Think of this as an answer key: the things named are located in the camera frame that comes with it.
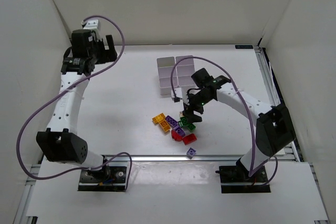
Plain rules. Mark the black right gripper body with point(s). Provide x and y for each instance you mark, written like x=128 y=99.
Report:
x=191 y=107

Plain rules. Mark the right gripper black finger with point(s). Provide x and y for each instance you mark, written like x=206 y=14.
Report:
x=194 y=116
x=188 y=114

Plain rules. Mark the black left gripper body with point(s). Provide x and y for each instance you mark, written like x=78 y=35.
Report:
x=105 y=53

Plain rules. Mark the dark green lego brick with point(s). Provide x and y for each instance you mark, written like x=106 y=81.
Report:
x=183 y=122

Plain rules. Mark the yellow lego brick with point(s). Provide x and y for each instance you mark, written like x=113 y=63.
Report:
x=157 y=119

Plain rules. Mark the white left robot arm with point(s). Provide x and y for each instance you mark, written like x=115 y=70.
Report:
x=60 y=142

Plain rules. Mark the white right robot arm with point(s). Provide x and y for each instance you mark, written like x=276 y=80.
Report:
x=271 y=126

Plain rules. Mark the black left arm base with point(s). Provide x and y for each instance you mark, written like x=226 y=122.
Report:
x=108 y=179

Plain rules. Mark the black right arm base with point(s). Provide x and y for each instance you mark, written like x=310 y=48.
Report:
x=235 y=180

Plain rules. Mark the purple lego brick on red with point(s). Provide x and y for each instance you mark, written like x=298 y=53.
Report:
x=179 y=131

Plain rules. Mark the red lego brick right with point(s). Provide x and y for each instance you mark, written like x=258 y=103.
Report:
x=188 y=139

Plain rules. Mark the red lego brick left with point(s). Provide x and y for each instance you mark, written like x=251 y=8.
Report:
x=175 y=136

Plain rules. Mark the yellow-orange lego brick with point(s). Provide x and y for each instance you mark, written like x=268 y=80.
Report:
x=164 y=126

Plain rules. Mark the lavender small lego brick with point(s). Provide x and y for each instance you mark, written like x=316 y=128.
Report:
x=190 y=153

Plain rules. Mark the white right compartment container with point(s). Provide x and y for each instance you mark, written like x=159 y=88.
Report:
x=184 y=70

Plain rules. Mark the white compartment container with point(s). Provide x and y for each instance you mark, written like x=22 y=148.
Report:
x=164 y=67
x=184 y=70

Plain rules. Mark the white left compartment container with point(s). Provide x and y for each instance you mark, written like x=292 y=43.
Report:
x=164 y=67

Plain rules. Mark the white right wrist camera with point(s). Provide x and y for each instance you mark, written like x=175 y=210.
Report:
x=180 y=94

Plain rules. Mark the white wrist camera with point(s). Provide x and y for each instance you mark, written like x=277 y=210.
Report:
x=180 y=94
x=91 y=24

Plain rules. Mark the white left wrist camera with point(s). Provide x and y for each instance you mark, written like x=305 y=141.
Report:
x=91 y=24

